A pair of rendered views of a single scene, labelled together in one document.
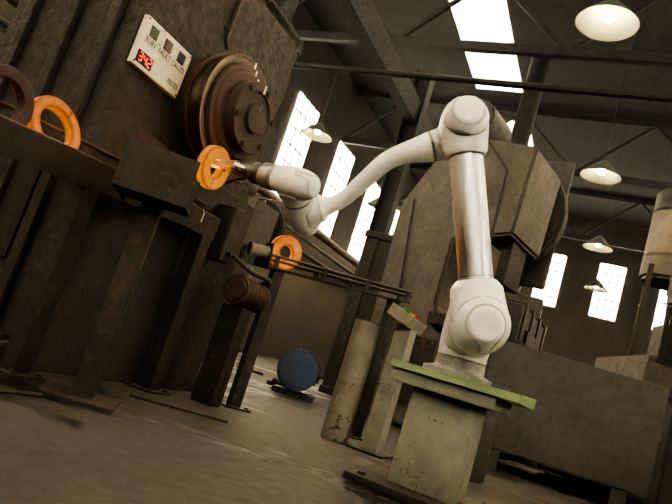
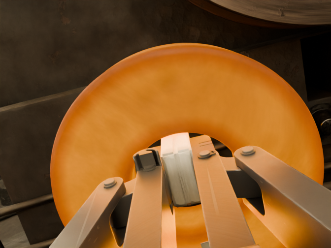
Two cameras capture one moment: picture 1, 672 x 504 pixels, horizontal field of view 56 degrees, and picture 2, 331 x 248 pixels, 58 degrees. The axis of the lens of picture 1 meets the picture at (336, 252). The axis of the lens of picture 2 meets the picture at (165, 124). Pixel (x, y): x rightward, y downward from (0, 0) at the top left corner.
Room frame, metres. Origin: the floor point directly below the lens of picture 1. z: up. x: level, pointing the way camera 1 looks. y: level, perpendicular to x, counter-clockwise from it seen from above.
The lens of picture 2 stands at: (2.09, 0.34, 0.90)
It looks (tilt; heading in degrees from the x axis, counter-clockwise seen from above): 15 degrees down; 69
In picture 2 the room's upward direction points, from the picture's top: 14 degrees counter-clockwise
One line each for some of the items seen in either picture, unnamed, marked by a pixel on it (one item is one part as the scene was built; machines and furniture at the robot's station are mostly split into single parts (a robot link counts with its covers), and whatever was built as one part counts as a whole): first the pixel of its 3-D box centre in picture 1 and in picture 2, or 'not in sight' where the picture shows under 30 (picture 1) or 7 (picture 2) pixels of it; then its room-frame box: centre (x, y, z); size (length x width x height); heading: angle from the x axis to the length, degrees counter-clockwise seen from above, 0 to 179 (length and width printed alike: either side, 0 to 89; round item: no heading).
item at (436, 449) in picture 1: (438, 447); not in sight; (1.99, -0.48, 0.16); 0.40 x 0.40 x 0.31; 64
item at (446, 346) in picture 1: (470, 325); not in sight; (1.98, -0.48, 0.54); 0.18 x 0.16 x 0.22; 174
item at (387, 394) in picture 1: (391, 380); not in sight; (2.71, -0.39, 0.31); 0.24 x 0.16 x 0.62; 155
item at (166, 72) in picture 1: (161, 58); not in sight; (2.14, 0.81, 1.15); 0.26 x 0.02 x 0.18; 155
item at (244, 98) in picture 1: (251, 117); not in sight; (2.36, 0.48, 1.11); 0.28 x 0.06 x 0.28; 155
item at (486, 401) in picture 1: (453, 391); not in sight; (1.99, -0.48, 0.33); 0.32 x 0.32 x 0.04; 64
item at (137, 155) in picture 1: (124, 276); not in sight; (1.82, 0.56, 0.36); 0.26 x 0.20 x 0.72; 10
